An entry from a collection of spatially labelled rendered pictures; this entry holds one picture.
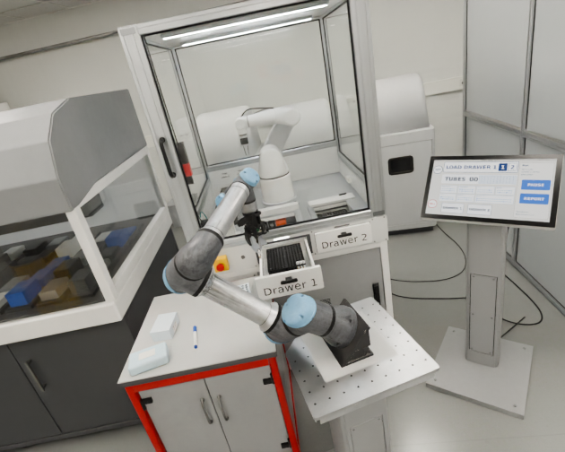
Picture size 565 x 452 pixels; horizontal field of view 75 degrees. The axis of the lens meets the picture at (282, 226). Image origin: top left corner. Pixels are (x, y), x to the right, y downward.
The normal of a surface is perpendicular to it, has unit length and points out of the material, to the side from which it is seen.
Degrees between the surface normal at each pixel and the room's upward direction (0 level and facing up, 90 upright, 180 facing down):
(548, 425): 0
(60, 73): 90
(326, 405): 0
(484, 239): 90
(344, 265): 90
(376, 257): 90
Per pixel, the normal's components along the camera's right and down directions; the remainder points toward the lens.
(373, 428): 0.28, 0.34
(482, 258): -0.57, 0.43
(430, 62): -0.06, 0.41
